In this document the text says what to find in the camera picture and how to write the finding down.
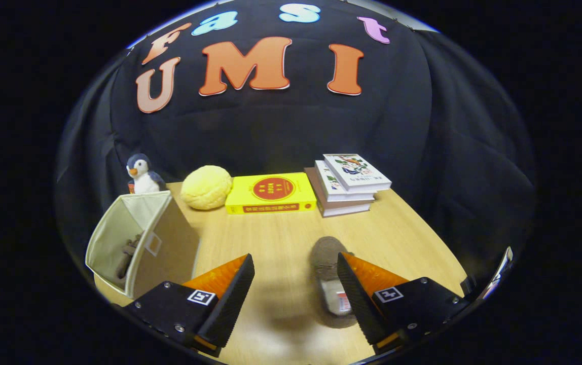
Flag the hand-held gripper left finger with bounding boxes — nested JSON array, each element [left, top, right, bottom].
[[120, 253, 255, 358]]

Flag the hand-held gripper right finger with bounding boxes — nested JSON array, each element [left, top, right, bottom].
[[336, 252, 474, 356]]

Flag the brown fuzzy slipper shoe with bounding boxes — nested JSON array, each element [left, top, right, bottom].
[[309, 236, 360, 329], [117, 232, 144, 280]]

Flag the beige fabric storage box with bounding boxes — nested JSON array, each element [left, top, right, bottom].
[[85, 190, 201, 299]]

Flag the brown cover book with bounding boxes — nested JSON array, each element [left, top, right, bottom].
[[304, 167, 373, 218]]

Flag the yellow book with red circle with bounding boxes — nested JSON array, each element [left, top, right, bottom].
[[225, 172, 317, 215]]

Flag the round yellow plush bun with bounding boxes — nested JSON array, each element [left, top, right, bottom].
[[180, 165, 233, 211]]

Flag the white book with plant print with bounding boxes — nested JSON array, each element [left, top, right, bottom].
[[314, 160, 377, 202]]

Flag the penguin plush toy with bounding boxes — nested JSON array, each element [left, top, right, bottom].
[[126, 153, 166, 195]]

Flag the black backdrop cloth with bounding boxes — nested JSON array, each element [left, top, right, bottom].
[[55, 0, 537, 284]]

